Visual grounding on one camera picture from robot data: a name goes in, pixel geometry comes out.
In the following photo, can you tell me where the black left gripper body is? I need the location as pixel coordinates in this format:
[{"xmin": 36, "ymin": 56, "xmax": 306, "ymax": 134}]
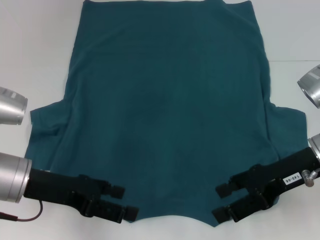
[{"xmin": 23, "ymin": 167, "xmax": 111, "ymax": 217}]

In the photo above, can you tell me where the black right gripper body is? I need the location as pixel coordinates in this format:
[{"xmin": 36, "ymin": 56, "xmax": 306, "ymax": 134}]
[{"xmin": 234, "ymin": 147, "xmax": 320, "ymax": 196}]

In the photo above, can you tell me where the teal blue t-shirt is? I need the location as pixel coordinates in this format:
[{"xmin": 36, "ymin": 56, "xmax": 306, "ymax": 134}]
[{"xmin": 24, "ymin": 0, "xmax": 307, "ymax": 228}]

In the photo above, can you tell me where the silver metal cable connector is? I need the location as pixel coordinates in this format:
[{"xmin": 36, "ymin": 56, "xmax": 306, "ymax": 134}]
[{"xmin": 301, "ymin": 168, "xmax": 320, "ymax": 188}]

